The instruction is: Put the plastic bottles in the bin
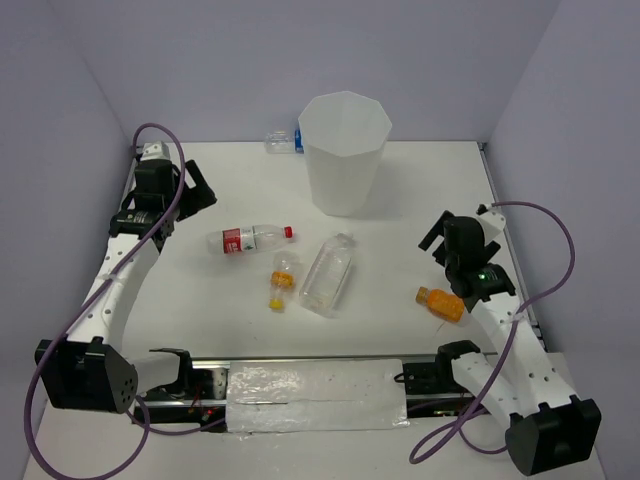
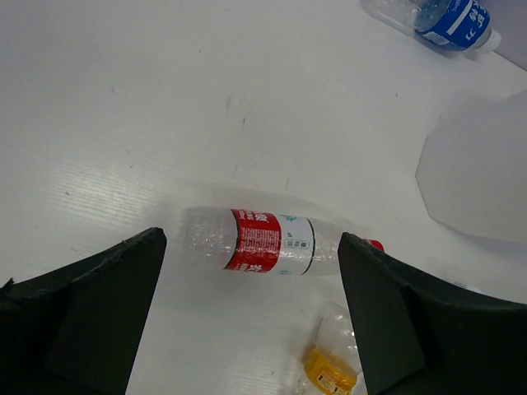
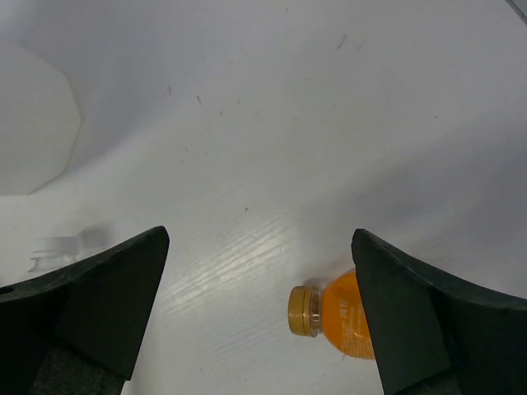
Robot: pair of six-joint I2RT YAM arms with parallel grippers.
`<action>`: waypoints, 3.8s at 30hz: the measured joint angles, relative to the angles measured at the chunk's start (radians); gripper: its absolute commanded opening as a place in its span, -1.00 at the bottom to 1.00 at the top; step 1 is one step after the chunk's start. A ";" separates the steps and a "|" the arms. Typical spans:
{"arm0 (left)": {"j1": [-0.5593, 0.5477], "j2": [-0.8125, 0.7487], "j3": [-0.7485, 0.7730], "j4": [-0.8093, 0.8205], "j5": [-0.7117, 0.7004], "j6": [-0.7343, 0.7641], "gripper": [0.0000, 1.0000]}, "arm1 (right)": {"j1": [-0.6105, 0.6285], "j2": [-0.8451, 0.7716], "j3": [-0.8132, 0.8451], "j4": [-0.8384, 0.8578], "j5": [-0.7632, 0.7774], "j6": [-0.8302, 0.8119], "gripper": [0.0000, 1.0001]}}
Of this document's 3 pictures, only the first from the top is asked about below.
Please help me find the red label clear bottle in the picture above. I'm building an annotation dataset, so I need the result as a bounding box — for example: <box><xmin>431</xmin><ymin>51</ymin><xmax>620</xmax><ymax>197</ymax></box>
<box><xmin>206</xmin><ymin>225</ymin><xmax>294</xmax><ymax>255</ymax></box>

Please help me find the orange juice bottle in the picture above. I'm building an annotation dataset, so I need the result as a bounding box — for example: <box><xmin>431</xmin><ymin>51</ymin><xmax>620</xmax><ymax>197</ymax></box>
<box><xmin>415</xmin><ymin>287</ymin><xmax>465</xmax><ymax>323</ymax></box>

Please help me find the blue label clear bottle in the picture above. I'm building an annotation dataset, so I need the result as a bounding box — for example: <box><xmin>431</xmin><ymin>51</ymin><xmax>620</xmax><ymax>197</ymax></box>
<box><xmin>263</xmin><ymin>128</ymin><xmax>304</xmax><ymax>154</ymax></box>

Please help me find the small yellow cap bottle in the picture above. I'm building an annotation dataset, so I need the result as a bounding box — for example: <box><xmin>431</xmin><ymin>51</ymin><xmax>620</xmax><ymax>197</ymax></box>
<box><xmin>269</xmin><ymin>251</ymin><xmax>302</xmax><ymax>313</ymax></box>

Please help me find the large clear plastic bottle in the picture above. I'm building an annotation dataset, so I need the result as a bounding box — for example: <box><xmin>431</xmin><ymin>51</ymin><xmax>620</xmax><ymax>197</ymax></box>
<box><xmin>298</xmin><ymin>232</ymin><xmax>356</xmax><ymax>318</ymax></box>

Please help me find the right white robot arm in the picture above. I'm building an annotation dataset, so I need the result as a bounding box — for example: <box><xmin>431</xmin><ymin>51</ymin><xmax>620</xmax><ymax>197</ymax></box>
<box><xmin>419</xmin><ymin>204</ymin><xmax>602</xmax><ymax>476</ymax></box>

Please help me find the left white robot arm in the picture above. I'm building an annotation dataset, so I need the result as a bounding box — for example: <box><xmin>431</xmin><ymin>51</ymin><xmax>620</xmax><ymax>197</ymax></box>
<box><xmin>35</xmin><ymin>159</ymin><xmax>216</xmax><ymax>413</ymax></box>

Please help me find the white plastic bin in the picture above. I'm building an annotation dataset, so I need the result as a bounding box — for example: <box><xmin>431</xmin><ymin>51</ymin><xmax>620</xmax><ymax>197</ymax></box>
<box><xmin>298</xmin><ymin>91</ymin><xmax>392</xmax><ymax>217</ymax></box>

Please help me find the white tape sheet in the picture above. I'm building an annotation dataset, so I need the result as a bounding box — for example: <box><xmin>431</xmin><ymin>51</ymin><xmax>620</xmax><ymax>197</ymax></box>
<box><xmin>225</xmin><ymin>359</ymin><xmax>409</xmax><ymax>433</ymax></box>

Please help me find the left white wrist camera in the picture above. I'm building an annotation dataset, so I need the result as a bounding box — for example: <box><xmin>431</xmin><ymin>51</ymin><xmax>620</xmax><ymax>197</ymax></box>
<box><xmin>139</xmin><ymin>141</ymin><xmax>171</xmax><ymax>162</ymax></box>

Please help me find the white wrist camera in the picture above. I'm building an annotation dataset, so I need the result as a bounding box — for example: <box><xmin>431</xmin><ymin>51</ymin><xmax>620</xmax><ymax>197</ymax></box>
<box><xmin>475</xmin><ymin>204</ymin><xmax>506</xmax><ymax>246</ymax></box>
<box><xmin>139</xmin><ymin>141</ymin><xmax>171</xmax><ymax>162</ymax></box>

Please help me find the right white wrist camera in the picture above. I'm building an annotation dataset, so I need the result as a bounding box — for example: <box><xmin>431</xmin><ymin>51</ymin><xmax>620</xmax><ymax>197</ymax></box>
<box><xmin>475</xmin><ymin>204</ymin><xmax>506</xmax><ymax>246</ymax></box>

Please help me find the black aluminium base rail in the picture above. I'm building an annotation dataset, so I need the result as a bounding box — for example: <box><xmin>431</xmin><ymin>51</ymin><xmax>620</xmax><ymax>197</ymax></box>
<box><xmin>145</xmin><ymin>354</ymin><xmax>473</xmax><ymax>433</ymax></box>

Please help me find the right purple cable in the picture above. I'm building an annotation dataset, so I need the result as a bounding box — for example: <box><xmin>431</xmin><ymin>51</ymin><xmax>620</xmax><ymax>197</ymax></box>
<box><xmin>409</xmin><ymin>201</ymin><xmax>576</xmax><ymax>464</ymax></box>

